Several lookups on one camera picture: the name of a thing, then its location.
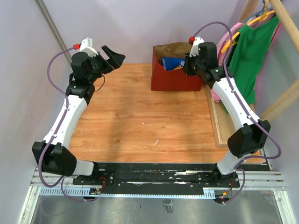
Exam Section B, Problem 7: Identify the grey clothes hanger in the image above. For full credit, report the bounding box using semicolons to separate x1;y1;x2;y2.
239;0;273;23

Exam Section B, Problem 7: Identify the purple cable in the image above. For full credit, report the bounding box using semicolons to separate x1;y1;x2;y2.
38;45;103;203
193;21;282;205

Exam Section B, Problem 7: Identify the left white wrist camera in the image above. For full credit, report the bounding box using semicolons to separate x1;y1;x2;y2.
79;37;98;57

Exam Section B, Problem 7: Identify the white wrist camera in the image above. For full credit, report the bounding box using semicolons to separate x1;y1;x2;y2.
189;36;204;57
79;37;98;57

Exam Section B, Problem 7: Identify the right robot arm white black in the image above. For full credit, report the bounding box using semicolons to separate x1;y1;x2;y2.
183;37;271;187

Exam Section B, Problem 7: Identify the red brown paper bag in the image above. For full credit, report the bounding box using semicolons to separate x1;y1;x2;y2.
151;40;202;91

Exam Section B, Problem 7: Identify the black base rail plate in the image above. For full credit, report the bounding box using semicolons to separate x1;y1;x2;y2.
30;161;285;199

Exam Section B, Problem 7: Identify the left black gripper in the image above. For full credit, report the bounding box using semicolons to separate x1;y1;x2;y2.
88;45;125;83

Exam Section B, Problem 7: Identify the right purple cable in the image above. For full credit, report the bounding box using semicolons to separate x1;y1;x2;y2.
193;21;282;205

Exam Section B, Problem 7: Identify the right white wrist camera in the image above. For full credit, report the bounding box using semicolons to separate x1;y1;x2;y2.
189;36;204;57

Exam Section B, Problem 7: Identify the wooden clothes rack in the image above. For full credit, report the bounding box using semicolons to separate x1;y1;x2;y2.
206;0;299;149

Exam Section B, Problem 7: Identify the green shirt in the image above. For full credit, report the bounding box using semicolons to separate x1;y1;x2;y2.
227;16;280;105

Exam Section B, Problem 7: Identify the blue Doritos chip bag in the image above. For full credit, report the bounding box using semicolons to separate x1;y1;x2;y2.
160;56;185;71

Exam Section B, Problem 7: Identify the pink shirt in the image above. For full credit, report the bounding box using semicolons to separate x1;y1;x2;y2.
211;22;281;103

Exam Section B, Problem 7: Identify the yellow clothes hanger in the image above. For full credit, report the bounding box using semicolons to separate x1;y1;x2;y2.
221;10;275;53

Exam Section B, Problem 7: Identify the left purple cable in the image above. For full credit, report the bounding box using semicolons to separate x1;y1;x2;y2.
38;45;103;203

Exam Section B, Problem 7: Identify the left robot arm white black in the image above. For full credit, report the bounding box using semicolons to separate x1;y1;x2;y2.
32;44;126;185

